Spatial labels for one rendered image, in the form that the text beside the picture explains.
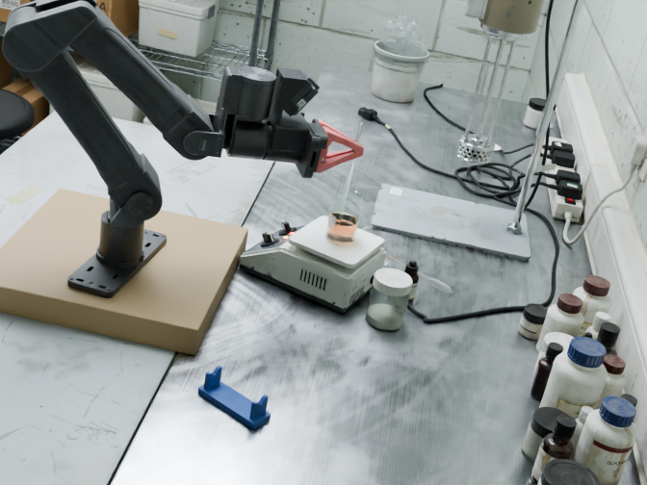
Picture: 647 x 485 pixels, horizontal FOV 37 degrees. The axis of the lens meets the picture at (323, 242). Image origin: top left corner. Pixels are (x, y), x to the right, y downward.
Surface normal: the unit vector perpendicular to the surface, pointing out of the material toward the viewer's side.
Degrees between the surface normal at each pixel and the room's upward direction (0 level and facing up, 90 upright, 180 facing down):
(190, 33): 92
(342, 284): 90
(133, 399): 0
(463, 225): 0
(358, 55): 90
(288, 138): 90
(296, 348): 0
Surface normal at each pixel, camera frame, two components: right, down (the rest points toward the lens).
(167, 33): -0.22, 0.42
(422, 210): 0.16, -0.87
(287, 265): -0.48, 0.33
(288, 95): 0.25, 0.49
